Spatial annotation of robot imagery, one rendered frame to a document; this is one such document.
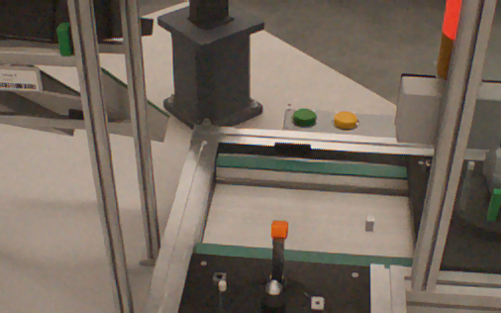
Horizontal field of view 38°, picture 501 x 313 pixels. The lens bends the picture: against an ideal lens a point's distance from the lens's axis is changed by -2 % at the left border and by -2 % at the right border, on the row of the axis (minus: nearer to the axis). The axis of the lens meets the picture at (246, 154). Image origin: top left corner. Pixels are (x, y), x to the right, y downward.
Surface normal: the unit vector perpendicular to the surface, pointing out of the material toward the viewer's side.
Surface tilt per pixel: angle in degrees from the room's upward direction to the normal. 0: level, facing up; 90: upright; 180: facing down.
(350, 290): 0
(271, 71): 0
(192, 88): 90
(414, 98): 90
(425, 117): 90
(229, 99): 90
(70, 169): 0
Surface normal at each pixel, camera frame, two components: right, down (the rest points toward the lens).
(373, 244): 0.00, -0.80
